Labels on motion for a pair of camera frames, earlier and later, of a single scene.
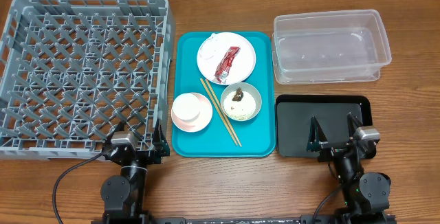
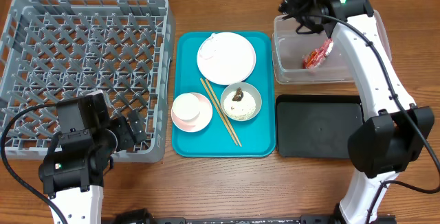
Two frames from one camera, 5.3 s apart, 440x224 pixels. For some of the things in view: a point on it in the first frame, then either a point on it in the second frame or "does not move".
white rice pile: [241, 109] does not move
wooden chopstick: [223, 113] does not move
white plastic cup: [185, 106] does not move
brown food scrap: [238, 95] does not move
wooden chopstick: [203, 82] does not move
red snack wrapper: [221, 73] -> [316, 56]
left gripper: [160, 143] -> [128, 139]
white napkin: [207, 47] does not move
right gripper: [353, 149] -> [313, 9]
